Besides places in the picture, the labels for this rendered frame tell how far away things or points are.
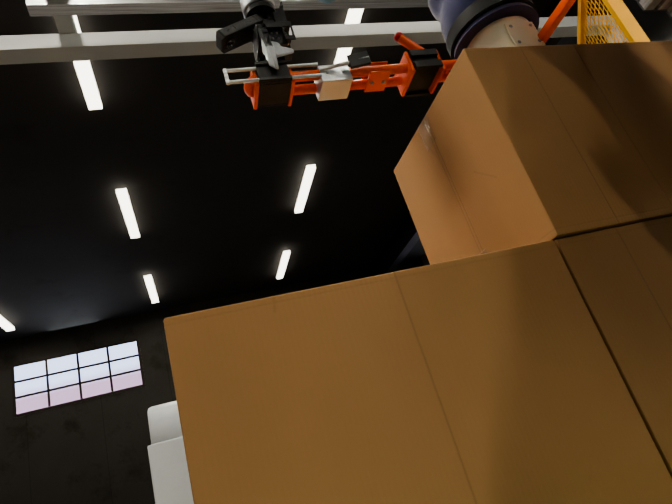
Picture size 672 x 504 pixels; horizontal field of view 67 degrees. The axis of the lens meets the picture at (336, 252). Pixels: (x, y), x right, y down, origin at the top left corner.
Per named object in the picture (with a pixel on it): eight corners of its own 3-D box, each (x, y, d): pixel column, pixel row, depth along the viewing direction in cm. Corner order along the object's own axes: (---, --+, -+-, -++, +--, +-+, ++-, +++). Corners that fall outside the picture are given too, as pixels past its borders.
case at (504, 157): (645, 271, 134) (576, 148, 149) (800, 189, 100) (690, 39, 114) (450, 317, 115) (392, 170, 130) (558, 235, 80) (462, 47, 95)
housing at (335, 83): (347, 99, 115) (341, 84, 116) (354, 77, 109) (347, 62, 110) (317, 102, 113) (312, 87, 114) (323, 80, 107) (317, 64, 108)
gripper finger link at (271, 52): (300, 53, 102) (288, 36, 109) (271, 55, 101) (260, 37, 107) (299, 68, 104) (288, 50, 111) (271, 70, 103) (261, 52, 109)
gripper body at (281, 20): (296, 39, 109) (283, -1, 113) (257, 41, 106) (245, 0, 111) (292, 66, 116) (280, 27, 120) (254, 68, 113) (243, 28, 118)
